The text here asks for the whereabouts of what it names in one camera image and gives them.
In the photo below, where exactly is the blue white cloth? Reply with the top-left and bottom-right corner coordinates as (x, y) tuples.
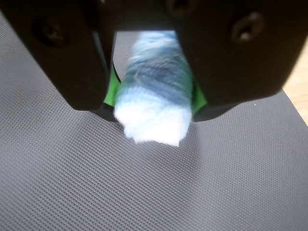
(114, 30), (194, 148)

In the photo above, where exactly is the large grey textured mat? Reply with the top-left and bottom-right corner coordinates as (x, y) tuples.
(0, 12), (308, 231)

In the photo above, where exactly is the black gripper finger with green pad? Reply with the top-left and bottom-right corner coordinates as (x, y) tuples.
(168, 0), (308, 123)
(0, 0), (121, 123)

